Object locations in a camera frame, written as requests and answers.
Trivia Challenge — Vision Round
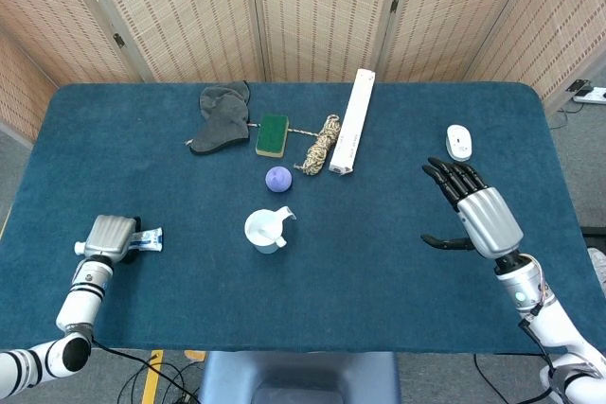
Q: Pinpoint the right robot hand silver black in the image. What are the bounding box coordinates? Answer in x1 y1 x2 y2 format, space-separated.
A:
420 156 525 261

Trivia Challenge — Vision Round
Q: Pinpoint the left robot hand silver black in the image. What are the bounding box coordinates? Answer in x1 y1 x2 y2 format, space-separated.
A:
83 214 143 264

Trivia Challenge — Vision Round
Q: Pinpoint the blue white toothpaste tube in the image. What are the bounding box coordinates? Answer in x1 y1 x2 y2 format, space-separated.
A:
74 226 165 256

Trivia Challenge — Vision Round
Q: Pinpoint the light blue cup white handle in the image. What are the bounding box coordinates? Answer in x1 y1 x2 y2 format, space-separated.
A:
243 205 298 255

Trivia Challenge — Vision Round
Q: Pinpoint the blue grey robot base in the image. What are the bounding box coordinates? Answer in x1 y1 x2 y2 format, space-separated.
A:
197 350 402 404

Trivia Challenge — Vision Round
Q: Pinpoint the white computer mouse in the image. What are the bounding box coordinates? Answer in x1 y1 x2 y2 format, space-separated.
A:
445 124 473 163

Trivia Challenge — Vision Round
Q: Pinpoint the yellow floor tape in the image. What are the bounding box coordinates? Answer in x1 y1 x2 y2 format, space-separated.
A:
141 349 165 404

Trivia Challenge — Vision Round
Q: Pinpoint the grey cloth glove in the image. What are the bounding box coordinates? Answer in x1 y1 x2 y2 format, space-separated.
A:
185 80 252 157

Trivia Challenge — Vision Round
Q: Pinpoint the white power strip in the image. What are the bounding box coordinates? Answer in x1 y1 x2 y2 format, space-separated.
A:
572 86 606 106

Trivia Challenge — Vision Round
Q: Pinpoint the long white cardboard box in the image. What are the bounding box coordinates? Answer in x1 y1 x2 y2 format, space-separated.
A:
329 68 377 176

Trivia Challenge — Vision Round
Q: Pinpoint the purple ball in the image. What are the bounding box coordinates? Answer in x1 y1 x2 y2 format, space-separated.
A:
264 166 294 194

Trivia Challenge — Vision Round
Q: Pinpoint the blue table cloth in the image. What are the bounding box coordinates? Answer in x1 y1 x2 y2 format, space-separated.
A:
0 81 593 356

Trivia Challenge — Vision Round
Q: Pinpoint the green yellow sponge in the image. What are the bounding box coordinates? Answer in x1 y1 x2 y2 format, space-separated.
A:
255 113 291 159

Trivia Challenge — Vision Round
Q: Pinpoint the woven folding screen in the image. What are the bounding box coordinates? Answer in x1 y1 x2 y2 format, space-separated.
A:
0 0 606 143

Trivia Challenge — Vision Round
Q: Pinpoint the black floor cable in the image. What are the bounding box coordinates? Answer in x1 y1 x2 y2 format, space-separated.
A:
89 337 200 404
472 354 526 404

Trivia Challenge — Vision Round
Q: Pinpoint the coiled beige braided rope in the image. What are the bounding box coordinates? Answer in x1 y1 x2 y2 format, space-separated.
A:
287 114 342 178

